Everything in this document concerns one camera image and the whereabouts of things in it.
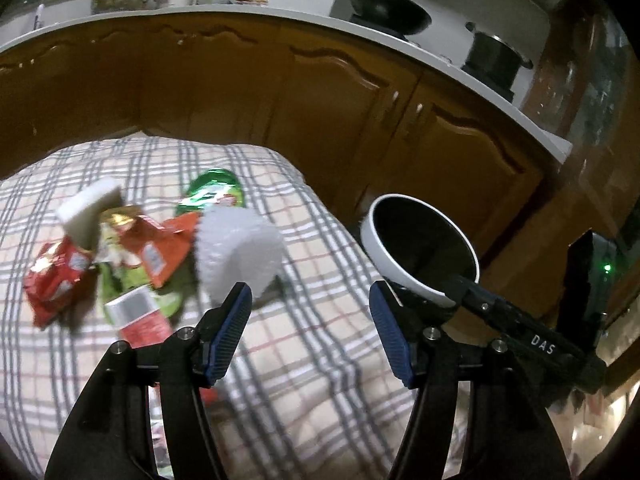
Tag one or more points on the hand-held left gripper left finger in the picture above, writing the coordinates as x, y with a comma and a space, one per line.
232, 330

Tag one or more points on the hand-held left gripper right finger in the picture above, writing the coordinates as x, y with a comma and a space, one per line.
390, 330

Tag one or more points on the white bin with black liner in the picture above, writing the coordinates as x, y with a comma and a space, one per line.
382, 260

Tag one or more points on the black cooker under pot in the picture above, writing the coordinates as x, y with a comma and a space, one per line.
500, 87

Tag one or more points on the white lidded container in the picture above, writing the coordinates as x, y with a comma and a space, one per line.
172, 1

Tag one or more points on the black cooker under wok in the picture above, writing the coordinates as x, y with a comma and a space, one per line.
385, 30

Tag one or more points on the wooden kitchen cabinet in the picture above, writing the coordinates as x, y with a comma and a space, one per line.
250, 85

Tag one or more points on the black cooking pot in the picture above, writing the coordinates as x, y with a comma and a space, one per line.
492, 55

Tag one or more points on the crushed green soda can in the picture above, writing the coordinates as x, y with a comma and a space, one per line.
210, 187

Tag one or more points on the red and white packet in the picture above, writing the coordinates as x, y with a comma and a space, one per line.
135, 312

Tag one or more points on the orange snack wrapper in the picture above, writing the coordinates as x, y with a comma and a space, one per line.
160, 247

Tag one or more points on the white foam block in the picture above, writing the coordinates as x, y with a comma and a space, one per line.
85, 210

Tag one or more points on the wooden glass-panel door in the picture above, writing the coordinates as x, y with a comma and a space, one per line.
575, 110

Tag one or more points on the plaid cloth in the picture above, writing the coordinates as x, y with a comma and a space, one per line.
300, 360

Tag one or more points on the red snack wrapper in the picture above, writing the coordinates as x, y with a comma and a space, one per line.
50, 280

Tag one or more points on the green and gold spout pouch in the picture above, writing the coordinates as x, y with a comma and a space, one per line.
114, 280

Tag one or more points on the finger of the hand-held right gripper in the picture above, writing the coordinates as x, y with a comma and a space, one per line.
520, 332

